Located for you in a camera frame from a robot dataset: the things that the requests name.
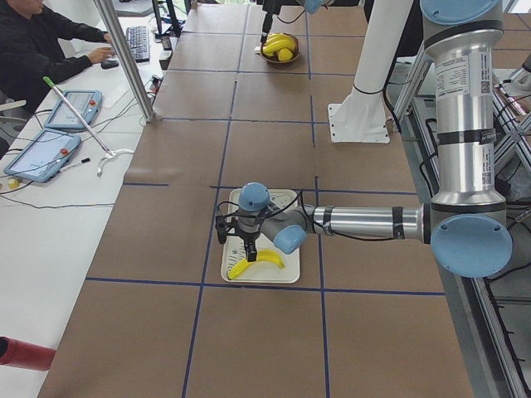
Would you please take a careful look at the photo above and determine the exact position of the red cylinder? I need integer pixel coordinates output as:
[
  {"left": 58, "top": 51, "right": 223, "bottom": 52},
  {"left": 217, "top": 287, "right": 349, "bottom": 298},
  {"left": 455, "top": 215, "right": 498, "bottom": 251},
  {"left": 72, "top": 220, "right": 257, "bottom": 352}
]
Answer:
[{"left": 1, "top": 337, "right": 56, "bottom": 371}]

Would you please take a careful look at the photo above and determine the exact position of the near teach pendant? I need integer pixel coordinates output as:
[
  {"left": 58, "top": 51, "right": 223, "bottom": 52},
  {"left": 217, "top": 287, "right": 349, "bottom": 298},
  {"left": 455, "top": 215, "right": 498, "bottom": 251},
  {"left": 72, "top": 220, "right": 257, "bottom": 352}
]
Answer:
[{"left": 3, "top": 129, "right": 81, "bottom": 182}]

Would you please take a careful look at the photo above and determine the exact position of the yellow lemon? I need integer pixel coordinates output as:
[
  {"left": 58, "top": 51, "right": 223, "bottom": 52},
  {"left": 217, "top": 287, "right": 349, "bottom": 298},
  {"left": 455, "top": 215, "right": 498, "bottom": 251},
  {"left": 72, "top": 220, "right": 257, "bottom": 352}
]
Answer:
[{"left": 276, "top": 48, "right": 294, "bottom": 63}]

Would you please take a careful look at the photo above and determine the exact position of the black computer mouse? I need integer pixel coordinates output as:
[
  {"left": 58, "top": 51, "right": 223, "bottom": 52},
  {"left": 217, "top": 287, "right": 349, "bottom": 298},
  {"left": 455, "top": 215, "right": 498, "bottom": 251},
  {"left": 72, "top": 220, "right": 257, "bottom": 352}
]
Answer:
[{"left": 100, "top": 59, "right": 119, "bottom": 70}]

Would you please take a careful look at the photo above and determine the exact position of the seated person in black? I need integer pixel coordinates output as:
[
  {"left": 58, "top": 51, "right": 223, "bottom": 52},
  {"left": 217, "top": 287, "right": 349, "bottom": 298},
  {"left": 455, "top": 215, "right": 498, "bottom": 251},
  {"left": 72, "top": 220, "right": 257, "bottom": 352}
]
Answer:
[{"left": 1, "top": 1, "right": 114, "bottom": 114}]

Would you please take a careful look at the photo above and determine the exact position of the brown wicker basket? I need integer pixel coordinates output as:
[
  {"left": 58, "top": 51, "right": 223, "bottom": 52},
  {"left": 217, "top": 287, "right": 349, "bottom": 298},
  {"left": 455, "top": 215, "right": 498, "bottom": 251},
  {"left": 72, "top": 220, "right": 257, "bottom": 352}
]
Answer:
[{"left": 256, "top": 33, "right": 300, "bottom": 64}]

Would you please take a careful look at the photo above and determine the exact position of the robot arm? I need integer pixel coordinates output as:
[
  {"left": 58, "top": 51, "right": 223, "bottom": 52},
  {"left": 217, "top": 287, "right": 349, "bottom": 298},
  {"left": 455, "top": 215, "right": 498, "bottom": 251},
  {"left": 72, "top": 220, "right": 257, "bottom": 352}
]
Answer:
[
  {"left": 256, "top": 0, "right": 365, "bottom": 44},
  {"left": 231, "top": 1, "right": 513, "bottom": 278}
]

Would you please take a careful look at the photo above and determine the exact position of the yellow banana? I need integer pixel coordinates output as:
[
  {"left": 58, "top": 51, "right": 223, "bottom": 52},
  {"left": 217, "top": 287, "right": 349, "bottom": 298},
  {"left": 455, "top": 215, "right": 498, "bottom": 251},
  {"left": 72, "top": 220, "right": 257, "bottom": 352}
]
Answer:
[
  {"left": 265, "top": 33, "right": 295, "bottom": 46},
  {"left": 261, "top": 38, "right": 296, "bottom": 56},
  {"left": 227, "top": 249, "right": 285, "bottom": 280}
]

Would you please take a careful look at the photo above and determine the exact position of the black keyboard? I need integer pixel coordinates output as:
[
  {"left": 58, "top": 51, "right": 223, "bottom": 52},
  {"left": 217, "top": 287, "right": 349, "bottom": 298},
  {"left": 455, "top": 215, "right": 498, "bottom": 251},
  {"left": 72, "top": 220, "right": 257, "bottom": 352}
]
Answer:
[{"left": 125, "top": 26, "right": 150, "bottom": 62}]

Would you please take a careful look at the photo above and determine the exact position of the metal rod green tip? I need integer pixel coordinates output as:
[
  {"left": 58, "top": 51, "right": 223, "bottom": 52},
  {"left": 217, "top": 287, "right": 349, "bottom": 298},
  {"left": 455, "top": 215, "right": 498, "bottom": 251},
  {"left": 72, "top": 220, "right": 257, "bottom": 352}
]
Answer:
[{"left": 43, "top": 76, "right": 115, "bottom": 158}]

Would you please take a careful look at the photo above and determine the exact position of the far teach pendant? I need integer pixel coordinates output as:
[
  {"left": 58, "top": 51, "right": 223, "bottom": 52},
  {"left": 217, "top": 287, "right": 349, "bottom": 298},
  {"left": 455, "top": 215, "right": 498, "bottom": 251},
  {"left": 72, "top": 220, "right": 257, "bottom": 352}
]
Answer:
[{"left": 43, "top": 90, "right": 104, "bottom": 133}]

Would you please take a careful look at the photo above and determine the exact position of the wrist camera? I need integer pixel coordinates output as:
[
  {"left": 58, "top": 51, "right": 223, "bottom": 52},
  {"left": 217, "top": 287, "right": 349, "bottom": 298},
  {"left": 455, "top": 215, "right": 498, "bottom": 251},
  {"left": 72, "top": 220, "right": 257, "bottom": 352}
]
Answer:
[{"left": 215, "top": 214, "right": 237, "bottom": 245}]

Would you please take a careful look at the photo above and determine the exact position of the small yellow object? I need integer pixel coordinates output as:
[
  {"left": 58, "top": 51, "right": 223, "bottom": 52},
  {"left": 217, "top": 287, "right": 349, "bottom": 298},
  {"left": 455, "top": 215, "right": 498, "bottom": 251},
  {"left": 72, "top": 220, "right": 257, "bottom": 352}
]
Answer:
[{"left": 7, "top": 178, "right": 20, "bottom": 190}]

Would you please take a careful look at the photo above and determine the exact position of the white rectangular plate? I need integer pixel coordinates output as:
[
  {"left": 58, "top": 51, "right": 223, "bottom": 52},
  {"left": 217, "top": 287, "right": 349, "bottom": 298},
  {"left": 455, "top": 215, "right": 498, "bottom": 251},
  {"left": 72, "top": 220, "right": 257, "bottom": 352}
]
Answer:
[{"left": 217, "top": 182, "right": 305, "bottom": 284}]

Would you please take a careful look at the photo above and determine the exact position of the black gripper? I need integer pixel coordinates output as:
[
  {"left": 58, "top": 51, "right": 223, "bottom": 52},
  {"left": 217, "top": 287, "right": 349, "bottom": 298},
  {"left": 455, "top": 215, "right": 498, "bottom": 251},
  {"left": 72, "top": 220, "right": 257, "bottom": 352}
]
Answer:
[
  {"left": 236, "top": 226, "right": 261, "bottom": 262},
  {"left": 261, "top": 0, "right": 279, "bottom": 44}
]

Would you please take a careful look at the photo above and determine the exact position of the white pedestal column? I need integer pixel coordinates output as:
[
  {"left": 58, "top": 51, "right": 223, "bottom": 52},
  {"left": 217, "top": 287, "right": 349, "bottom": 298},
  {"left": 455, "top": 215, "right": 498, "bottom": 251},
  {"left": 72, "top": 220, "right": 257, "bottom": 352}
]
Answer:
[{"left": 328, "top": 0, "right": 416, "bottom": 144}]

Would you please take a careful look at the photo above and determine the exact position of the teach pendant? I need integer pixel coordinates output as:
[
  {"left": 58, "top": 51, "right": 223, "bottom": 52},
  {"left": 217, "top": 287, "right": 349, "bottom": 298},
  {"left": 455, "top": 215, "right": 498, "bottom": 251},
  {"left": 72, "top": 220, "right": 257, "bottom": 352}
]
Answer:
[
  {"left": 43, "top": 90, "right": 104, "bottom": 133},
  {"left": 3, "top": 129, "right": 81, "bottom": 182}
]

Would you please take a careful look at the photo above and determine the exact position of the aluminium frame post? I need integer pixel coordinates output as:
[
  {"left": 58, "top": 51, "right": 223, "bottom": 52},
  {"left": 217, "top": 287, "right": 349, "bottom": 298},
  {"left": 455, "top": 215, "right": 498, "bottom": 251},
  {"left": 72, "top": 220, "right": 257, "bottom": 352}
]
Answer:
[{"left": 94, "top": 0, "right": 154, "bottom": 123}]

